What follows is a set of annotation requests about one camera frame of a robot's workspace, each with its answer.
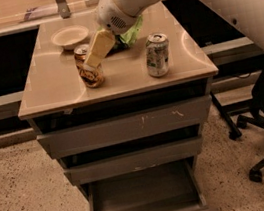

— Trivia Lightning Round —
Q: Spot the top grey drawer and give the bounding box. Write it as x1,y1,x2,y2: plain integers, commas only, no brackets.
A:
37,95,211,159

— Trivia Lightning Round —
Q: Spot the green chip bag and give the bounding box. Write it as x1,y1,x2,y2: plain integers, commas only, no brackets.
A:
113,16,143,51

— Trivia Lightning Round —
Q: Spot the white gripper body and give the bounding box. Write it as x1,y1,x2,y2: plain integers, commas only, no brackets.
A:
95,0,139,35

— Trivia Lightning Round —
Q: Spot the middle grey drawer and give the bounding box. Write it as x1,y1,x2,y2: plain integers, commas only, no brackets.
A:
65,136,203,186

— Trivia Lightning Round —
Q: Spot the grey drawer cabinet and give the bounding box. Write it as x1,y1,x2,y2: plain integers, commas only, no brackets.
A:
1,0,244,211

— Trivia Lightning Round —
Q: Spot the purple paper booklet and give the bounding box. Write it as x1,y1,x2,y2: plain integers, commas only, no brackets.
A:
23,5,58,21

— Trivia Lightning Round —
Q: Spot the grey drawer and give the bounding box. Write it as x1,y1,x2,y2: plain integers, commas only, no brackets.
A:
65,136,203,186
88,160,218,211
37,95,211,159

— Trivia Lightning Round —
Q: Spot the orange soda can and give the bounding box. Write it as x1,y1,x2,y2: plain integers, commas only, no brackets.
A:
74,43,105,88

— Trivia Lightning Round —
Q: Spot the bottom grey drawer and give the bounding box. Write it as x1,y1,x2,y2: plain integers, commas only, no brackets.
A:
88,160,218,211

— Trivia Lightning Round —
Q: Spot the green white soda can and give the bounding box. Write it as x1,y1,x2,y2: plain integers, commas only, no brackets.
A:
146,32,169,78

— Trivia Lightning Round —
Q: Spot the white paper bowl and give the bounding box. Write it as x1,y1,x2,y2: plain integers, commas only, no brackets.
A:
51,25,90,51

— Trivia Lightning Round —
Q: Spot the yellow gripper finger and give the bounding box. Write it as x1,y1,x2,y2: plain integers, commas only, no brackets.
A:
84,28,116,68

